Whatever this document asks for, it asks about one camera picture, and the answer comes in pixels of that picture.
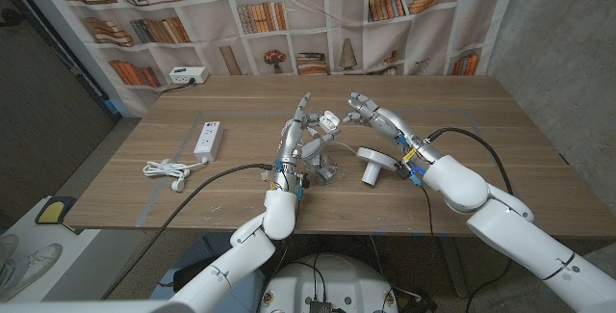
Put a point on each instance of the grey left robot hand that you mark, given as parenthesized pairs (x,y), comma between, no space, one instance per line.
(289,149)

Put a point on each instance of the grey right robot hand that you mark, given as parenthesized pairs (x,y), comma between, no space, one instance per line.
(390,122)

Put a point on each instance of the white AirPods case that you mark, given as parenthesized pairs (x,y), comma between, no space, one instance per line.
(329,121)

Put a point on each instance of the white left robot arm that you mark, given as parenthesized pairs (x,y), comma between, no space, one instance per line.
(250,250)

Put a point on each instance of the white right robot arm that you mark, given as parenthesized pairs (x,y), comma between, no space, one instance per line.
(505,226)

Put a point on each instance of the white round charger stand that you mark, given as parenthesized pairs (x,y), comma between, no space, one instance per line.
(373,156)

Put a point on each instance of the clear plastic bag with parts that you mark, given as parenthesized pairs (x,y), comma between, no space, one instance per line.
(329,173)

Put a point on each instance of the white power strip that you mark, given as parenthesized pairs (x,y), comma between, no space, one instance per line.
(208,142)

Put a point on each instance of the printed bookshelf backdrop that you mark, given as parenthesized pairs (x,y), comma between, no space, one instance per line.
(313,29)

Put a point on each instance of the white outlet box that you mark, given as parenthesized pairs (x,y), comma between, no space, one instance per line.
(187,75)

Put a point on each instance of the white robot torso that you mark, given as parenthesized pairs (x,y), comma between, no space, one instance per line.
(337,279)

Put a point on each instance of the grey table leg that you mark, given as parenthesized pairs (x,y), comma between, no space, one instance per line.
(454,265)

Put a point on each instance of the white low platform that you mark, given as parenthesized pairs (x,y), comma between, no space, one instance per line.
(91,260)

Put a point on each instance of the yellow black foot pedal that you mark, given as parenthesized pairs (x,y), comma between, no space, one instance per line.
(50,212)

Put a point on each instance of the white sneaker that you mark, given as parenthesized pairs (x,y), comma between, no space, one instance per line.
(33,267)
(7,245)

